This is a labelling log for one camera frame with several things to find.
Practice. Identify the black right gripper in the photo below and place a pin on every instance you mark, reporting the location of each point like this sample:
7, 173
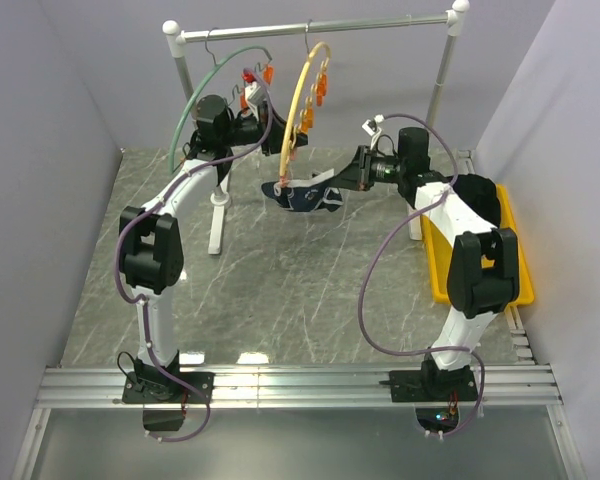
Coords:
358, 176

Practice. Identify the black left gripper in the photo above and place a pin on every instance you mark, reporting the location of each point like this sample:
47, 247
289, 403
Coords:
275, 145

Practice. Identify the navy blue underwear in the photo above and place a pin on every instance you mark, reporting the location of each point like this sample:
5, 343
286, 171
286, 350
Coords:
308, 195

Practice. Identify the yellow clip hanger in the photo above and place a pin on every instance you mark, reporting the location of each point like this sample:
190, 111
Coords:
301, 113

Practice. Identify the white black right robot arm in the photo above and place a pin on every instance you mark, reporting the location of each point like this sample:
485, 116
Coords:
483, 276

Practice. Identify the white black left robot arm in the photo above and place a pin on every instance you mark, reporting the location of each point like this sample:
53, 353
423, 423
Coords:
149, 254

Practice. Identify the green clip hanger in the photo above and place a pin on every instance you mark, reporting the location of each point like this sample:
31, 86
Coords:
192, 94

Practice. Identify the metal clothes rack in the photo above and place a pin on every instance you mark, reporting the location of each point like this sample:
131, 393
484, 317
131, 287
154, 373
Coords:
453, 19

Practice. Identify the yellow plastic tray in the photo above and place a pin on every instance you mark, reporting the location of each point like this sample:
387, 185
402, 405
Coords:
439, 251

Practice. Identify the black garment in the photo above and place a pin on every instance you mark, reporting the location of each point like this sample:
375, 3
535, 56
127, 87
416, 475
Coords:
480, 194

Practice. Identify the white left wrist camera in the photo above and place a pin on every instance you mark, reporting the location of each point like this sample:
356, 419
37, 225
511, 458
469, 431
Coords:
253, 95

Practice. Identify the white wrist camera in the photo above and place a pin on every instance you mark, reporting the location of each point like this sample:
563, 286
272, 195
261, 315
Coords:
372, 127
253, 95

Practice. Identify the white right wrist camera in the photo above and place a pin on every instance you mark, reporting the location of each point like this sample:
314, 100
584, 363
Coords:
372, 127

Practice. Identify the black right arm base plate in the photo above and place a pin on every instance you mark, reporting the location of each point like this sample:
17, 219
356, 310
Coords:
407, 386

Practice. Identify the aluminium rail frame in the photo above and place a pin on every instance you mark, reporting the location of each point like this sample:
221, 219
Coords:
300, 422

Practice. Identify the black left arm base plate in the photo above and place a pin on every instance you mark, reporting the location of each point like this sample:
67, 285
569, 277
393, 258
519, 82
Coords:
164, 400

